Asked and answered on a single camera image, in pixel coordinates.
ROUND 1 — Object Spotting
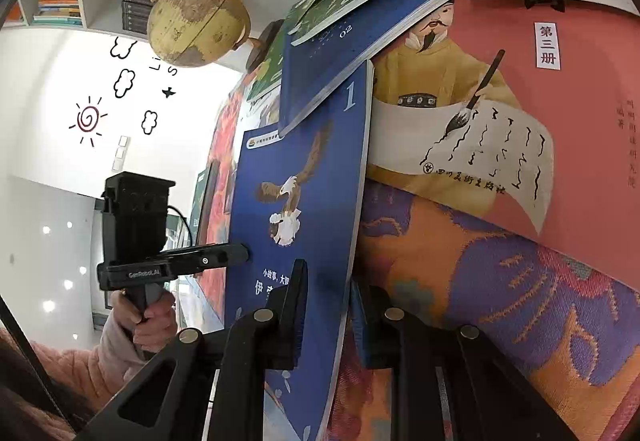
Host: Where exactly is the sun wall decal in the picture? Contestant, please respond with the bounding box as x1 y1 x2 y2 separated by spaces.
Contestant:
69 96 108 148

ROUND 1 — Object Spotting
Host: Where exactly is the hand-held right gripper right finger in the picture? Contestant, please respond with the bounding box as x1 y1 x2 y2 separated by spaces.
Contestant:
350 278 581 441

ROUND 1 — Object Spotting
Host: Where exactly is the row of dark hardcover books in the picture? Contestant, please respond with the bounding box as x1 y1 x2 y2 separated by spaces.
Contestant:
121 0 168 34

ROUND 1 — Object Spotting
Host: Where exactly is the right hand-held gripper cable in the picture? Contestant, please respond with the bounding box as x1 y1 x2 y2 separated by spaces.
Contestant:
0 293 81 437

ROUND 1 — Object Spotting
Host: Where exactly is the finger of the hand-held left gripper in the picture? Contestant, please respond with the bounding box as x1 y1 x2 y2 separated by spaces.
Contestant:
161 242 252 279

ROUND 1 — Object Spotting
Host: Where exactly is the blue book with bear rider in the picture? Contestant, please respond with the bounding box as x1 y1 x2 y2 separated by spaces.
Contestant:
277 0 463 136

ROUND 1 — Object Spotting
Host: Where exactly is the person's left hand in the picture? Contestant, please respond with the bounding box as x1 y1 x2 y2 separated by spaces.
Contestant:
100 288 178 354

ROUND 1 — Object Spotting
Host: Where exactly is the salmon book with calligrapher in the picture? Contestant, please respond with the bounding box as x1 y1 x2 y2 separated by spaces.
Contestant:
362 0 640 292

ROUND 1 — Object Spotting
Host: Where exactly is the orange floral table mat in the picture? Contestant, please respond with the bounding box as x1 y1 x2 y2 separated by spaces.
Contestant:
197 86 640 441

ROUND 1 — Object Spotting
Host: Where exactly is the white wall switch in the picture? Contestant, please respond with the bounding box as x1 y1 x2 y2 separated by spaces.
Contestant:
111 135 130 172

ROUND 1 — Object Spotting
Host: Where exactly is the left hand-held gripper cable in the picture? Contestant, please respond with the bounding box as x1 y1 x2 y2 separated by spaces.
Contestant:
167 205 193 249

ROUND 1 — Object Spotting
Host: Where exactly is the hand-held gripper cable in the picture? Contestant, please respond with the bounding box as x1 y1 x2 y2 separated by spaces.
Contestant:
167 205 193 249
0 293 81 437

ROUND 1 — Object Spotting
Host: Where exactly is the black lettering wall decal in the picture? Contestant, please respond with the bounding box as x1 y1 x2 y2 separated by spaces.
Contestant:
149 56 178 82

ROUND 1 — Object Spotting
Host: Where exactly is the blue book with eagle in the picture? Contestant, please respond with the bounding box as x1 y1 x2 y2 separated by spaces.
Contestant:
220 61 375 441

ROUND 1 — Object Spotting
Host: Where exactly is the antique yellow globe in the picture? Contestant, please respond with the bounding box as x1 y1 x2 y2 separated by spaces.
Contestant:
146 0 286 72

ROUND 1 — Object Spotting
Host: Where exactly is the person's left forearm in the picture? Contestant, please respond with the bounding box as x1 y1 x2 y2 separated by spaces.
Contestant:
0 311 151 437

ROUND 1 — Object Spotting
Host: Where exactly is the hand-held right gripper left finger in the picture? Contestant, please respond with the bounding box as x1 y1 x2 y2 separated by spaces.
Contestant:
75 258 310 441

